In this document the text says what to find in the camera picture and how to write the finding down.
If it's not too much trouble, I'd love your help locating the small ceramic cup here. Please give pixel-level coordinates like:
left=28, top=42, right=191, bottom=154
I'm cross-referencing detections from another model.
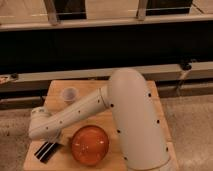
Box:
left=60, top=87, right=78, bottom=102

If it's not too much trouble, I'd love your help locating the orange bowl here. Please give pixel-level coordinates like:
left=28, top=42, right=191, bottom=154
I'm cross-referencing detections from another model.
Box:
left=70, top=125, right=109, bottom=166

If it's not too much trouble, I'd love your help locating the black clamp on rail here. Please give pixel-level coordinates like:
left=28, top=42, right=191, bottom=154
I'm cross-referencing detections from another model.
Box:
left=180, top=59, right=197, bottom=71

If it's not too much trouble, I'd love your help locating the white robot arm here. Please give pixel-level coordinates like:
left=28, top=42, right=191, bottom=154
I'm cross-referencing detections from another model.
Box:
left=28, top=68, right=173, bottom=171

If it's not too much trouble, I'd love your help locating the aluminium frame rail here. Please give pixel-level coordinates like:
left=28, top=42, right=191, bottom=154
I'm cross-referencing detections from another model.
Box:
left=0, top=61, right=213, bottom=93

